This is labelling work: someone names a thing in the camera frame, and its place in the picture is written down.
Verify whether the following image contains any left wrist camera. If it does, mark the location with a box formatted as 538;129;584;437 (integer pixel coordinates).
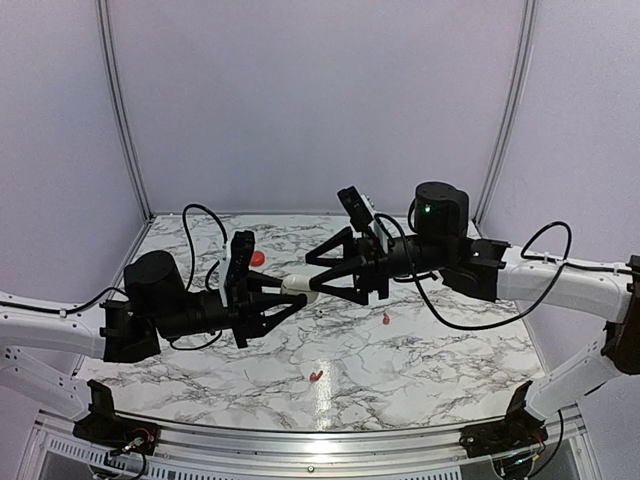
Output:
219;230;255;307

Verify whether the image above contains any red bottle cap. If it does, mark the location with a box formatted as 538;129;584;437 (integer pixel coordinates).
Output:
250;251;266;267

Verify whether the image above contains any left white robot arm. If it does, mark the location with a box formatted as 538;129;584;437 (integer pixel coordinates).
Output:
1;250;317;445

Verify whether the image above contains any white earbud charging case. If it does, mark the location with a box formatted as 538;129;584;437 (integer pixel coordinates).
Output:
280;274;319;304

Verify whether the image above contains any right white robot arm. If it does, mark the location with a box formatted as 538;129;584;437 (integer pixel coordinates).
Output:
305;181;639;448

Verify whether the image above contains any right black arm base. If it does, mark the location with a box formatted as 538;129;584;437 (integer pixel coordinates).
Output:
459;380;548;458

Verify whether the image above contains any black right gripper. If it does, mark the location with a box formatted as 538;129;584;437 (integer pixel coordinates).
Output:
305;226;452;307

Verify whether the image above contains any front aluminium rail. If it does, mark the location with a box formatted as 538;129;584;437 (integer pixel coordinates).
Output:
16;407;603;479

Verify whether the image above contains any aluminium frame post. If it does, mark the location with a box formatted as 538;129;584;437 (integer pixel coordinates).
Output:
95;0;154;222
472;0;538;224

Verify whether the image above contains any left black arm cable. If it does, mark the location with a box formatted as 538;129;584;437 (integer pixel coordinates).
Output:
0;202;234;356

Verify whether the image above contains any left aluminium frame post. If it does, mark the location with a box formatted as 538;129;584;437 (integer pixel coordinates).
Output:
95;0;154;222

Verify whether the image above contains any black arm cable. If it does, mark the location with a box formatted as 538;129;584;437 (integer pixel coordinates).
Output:
372;212;631;331
0;202;234;356

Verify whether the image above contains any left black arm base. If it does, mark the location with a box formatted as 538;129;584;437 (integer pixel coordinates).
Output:
73;380;160;455

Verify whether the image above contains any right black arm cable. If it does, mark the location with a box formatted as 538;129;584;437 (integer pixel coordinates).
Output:
372;212;631;331

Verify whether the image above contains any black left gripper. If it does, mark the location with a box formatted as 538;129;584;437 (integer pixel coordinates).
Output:
153;270;308;350

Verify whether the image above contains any right aluminium frame post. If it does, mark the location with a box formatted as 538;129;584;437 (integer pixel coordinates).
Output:
472;0;538;224

